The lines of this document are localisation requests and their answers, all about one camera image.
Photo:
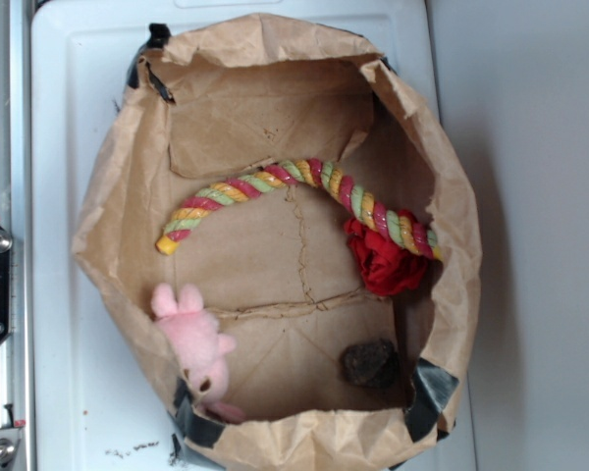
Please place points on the brown paper bag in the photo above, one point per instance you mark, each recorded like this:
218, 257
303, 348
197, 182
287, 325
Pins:
240, 151

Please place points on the red crumpled cloth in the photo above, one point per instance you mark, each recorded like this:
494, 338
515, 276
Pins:
385, 267

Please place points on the pink plush toy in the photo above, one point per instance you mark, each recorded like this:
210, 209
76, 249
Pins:
201, 348

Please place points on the dark brown fuzzy lump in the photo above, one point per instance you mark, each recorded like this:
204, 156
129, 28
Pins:
372, 364

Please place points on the aluminium frame rail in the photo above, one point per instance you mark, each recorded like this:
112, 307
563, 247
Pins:
17, 434

